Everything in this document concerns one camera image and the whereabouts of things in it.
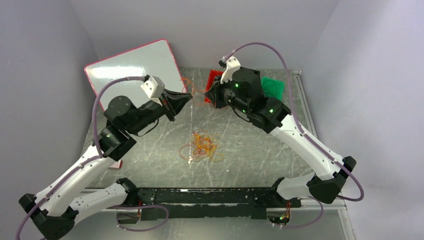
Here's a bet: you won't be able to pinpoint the red plastic bin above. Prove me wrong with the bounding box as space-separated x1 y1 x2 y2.
204 70 223 108

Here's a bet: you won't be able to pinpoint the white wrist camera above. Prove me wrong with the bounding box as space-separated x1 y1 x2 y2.
140 76 165 99
220 56 241 84

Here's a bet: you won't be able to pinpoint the small red white box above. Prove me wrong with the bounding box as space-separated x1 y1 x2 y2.
109 160 123 169

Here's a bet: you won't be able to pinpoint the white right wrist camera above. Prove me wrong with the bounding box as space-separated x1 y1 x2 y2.
220 56 241 84

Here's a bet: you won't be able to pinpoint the pink framed whiteboard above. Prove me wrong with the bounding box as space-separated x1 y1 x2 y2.
84 38 187 111

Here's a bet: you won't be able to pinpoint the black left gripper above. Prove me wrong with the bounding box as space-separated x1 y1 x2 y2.
127 88 193 135

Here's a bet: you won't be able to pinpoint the green plastic bin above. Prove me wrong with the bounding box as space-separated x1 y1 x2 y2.
261 77 285 101

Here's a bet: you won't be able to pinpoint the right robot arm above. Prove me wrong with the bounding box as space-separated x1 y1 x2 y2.
205 67 357 207

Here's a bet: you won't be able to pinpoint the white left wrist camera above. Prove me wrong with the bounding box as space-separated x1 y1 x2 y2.
140 76 165 99

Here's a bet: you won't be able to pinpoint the black plastic bin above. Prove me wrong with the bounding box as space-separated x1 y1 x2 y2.
250 69 261 78

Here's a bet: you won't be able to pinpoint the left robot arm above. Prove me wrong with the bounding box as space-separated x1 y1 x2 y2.
19 89 192 240

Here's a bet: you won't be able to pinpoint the aluminium rail frame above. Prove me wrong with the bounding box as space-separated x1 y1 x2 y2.
44 70 357 240

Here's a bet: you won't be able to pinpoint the orange cable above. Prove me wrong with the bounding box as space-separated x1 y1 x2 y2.
179 77 211 108

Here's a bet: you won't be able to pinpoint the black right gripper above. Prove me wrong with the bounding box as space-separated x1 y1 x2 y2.
205 73 251 116

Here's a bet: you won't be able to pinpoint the purple cable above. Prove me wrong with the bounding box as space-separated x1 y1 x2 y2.
264 79 282 99

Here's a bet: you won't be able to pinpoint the orange yellow tangled cables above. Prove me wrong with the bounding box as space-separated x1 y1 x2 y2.
179 132 225 163

